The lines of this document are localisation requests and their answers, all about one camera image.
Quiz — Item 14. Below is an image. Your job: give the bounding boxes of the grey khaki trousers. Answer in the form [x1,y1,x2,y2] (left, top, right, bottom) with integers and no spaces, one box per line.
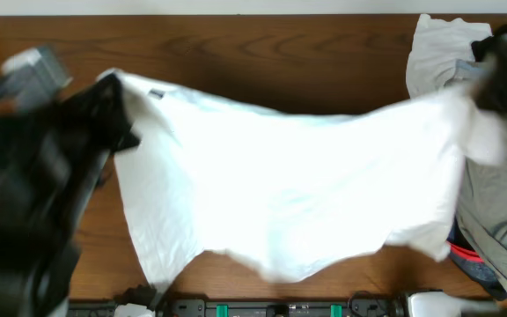
[445,59,507,300]

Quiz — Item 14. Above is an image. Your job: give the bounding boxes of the navy red shorts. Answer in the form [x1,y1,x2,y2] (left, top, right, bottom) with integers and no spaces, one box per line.
[447,219,507,301]

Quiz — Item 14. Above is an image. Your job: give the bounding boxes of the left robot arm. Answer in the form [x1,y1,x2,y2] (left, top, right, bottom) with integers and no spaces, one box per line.
[0,74,140,316]

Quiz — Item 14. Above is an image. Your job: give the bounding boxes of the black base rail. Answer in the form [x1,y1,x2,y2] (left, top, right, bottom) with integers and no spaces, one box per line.
[65,287,501,317]

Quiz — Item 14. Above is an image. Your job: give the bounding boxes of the white t-shirt with black tag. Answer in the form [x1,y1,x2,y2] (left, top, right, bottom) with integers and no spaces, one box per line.
[110,69,505,289]

